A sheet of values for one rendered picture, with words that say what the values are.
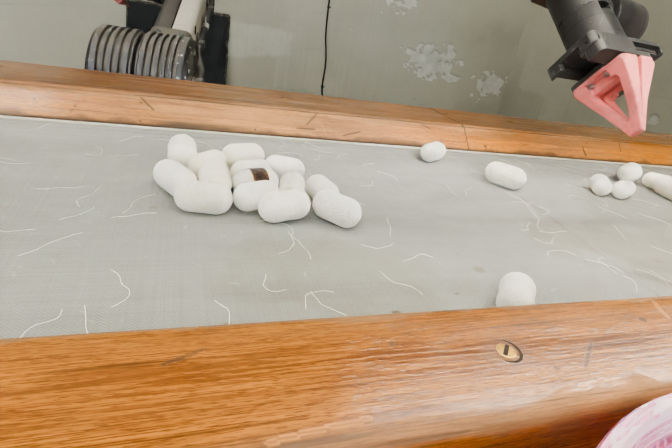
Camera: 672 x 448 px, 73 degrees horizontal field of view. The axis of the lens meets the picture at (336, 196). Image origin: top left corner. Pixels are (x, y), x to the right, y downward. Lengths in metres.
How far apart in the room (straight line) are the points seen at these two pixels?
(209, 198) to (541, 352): 0.19
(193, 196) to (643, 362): 0.23
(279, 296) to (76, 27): 2.21
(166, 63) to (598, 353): 0.58
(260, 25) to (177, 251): 2.15
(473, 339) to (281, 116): 0.34
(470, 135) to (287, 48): 1.90
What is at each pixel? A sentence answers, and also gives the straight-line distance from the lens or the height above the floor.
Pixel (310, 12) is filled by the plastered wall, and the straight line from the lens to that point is 2.40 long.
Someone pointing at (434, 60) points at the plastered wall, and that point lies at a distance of 2.69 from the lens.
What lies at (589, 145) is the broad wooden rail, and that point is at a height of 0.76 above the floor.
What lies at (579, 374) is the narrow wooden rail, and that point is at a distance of 0.19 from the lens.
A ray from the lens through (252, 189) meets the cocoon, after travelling 0.28.
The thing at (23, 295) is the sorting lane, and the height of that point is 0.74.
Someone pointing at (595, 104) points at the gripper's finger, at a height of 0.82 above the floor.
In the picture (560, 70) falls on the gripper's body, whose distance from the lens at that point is 0.56.
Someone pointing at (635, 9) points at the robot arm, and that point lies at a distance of 0.69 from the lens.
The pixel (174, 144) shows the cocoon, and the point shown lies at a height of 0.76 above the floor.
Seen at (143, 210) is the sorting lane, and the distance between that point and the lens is 0.29.
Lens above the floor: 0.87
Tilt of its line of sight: 22 degrees down
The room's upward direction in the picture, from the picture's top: 10 degrees clockwise
